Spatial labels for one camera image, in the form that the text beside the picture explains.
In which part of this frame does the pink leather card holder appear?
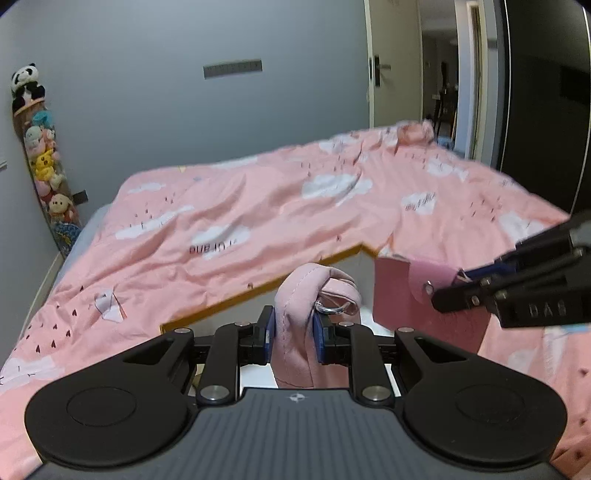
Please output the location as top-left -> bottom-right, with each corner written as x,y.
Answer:
373,257 -> 491,353

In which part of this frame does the pink zip pouch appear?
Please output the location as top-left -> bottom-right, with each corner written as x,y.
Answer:
270,263 -> 362,389

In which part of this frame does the white bedroom door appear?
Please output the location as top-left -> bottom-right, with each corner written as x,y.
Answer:
365,0 -> 423,128

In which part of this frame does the orange cardboard storage box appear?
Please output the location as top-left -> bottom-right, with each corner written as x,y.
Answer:
160,244 -> 393,389

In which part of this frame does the pink cloud print duvet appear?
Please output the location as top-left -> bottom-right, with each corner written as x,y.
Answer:
1,121 -> 567,479

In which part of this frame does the dark dining chair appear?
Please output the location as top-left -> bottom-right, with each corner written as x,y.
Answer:
434,61 -> 458,136

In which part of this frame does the panda plush toy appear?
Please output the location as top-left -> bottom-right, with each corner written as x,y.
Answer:
10,63 -> 45,115

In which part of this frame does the black wall socket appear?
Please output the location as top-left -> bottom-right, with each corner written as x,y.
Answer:
72,190 -> 88,206

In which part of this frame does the black door handle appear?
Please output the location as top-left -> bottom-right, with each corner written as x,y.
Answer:
370,55 -> 392,88

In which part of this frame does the grey wall switch panel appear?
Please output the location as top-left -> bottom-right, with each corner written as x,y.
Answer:
204,59 -> 263,79

